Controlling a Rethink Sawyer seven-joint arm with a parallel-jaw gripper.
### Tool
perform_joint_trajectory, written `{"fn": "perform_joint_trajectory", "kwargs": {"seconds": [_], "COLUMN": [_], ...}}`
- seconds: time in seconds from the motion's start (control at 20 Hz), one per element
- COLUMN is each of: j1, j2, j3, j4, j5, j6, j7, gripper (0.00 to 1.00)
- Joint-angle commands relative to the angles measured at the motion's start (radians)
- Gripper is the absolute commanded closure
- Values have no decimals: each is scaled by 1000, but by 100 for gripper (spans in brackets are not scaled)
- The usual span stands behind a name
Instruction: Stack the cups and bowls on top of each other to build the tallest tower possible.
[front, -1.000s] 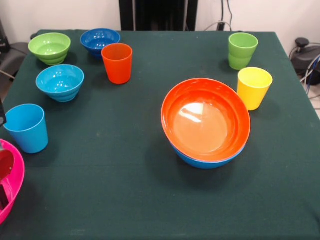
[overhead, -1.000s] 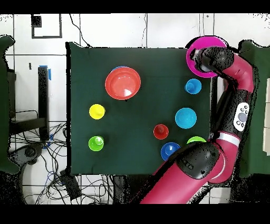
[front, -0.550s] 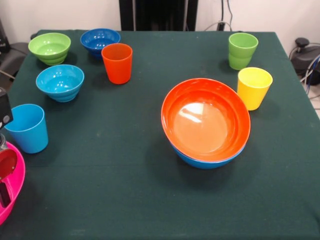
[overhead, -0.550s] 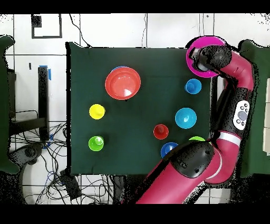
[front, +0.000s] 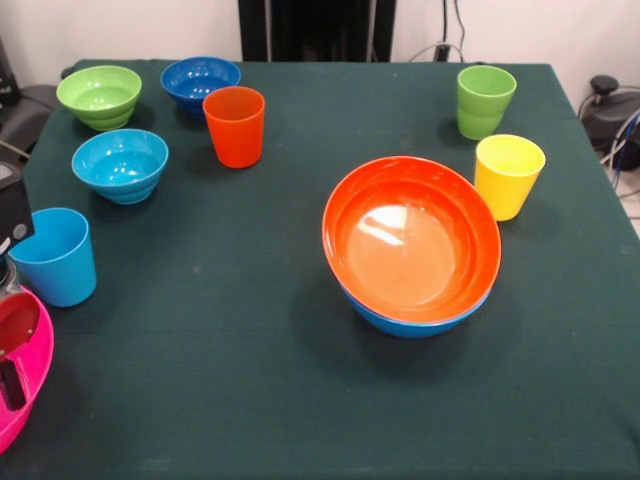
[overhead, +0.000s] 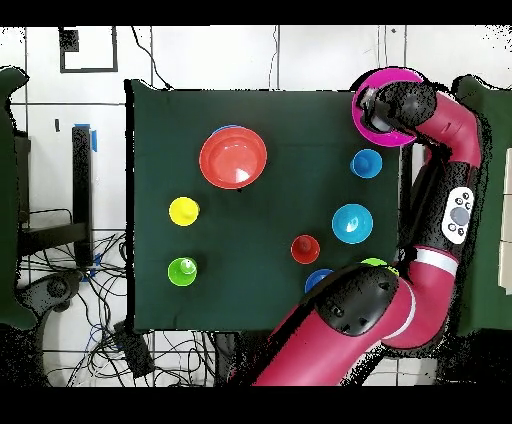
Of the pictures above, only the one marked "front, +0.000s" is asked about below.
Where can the green cup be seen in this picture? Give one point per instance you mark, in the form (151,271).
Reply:
(485,100)

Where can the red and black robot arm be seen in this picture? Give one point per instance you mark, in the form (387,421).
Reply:
(12,205)

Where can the dark blue ribbed bowl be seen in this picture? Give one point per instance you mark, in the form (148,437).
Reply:
(190,80)

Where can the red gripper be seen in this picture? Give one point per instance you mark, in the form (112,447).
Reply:
(17,322)

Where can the light blue cup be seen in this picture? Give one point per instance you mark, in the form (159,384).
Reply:
(60,270)

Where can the green ribbed bowl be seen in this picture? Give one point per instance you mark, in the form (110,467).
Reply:
(100,95)

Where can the large orange bowl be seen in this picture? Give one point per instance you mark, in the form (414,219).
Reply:
(410,250)

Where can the orange cup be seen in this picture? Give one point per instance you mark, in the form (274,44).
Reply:
(235,135)

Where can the dark green tablecloth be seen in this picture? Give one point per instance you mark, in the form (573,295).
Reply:
(300,400)

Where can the large pink bowl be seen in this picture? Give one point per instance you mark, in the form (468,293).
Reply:
(42,360)

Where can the large blue bowl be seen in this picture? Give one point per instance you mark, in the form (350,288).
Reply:
(415,328)

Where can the light blue ribbed bowl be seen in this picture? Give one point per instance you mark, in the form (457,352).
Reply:
(120,160)

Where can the yellow cup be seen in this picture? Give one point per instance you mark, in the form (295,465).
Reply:
(507,180)

